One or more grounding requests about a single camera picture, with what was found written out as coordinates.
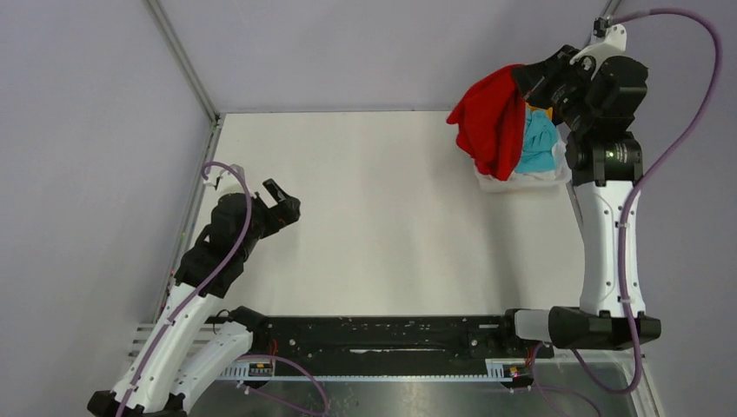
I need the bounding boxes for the red t shirt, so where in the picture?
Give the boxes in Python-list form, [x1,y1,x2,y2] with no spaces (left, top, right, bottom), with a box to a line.
[446,64,526,182]

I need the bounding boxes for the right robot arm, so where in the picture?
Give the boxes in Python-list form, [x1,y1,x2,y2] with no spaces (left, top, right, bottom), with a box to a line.
[498,45,661,358]

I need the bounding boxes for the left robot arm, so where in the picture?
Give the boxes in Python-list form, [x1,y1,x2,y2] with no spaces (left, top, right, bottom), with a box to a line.
[87,179,301,416]

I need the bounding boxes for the yellow t shirt in basket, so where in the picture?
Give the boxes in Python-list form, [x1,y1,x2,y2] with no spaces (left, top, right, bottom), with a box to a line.
[527,104,554,120]

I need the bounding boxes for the teal t shirt in basket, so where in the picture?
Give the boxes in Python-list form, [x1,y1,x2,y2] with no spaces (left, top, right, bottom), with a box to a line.
[515,109,558,174]

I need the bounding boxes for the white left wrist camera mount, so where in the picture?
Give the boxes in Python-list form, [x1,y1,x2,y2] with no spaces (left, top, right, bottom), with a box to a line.
[205,166,243,197]

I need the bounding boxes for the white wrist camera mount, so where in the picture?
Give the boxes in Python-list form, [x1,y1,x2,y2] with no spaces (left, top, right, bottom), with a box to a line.
[569,17,627,71]
[205,166,243,197]

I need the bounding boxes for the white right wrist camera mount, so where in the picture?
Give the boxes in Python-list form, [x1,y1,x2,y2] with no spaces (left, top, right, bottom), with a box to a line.
[569,17,627,71]

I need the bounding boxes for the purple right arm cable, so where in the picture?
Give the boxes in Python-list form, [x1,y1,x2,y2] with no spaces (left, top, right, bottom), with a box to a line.
[529,6,724,417]

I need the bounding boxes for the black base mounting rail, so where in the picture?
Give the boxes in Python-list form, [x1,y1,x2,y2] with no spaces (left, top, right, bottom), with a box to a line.
[204,306,557,378]

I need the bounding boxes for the white slotted cable duct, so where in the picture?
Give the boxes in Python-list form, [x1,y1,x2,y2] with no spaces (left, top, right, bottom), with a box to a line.
[216,360,516,382]

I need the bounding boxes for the aluminium frame rails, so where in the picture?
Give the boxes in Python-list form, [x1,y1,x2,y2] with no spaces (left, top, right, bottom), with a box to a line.
[129,321,646,364]

